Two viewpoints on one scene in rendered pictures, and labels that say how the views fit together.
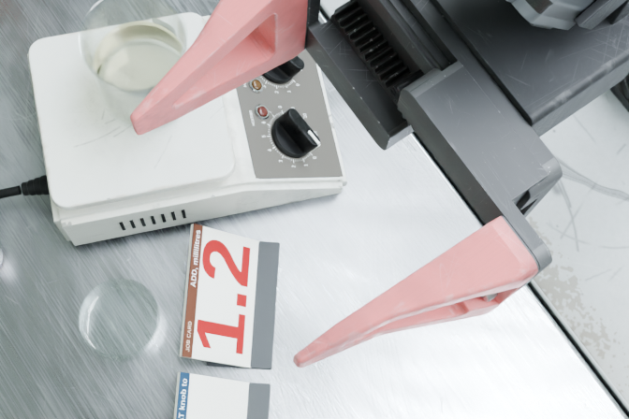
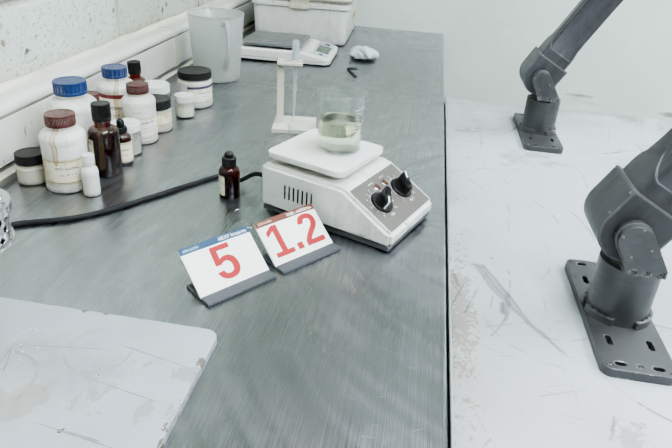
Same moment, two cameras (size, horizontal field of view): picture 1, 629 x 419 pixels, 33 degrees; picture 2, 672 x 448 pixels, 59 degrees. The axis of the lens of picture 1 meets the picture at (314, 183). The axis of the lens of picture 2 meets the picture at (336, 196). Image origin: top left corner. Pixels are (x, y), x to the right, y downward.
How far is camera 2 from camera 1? 0.64 m
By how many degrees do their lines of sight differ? 54
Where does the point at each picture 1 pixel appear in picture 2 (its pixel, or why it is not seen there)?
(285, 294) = (322, 262)
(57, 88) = (308, 136)
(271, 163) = (362, 197)
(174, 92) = not seen: outside the picture
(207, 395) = (246, 246)
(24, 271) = (237, 204)
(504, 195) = not seen: outside the picture
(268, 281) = (320, 252)
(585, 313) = (468, 357)
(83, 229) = (270, 180)
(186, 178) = (321, 165)
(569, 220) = (498, 324)
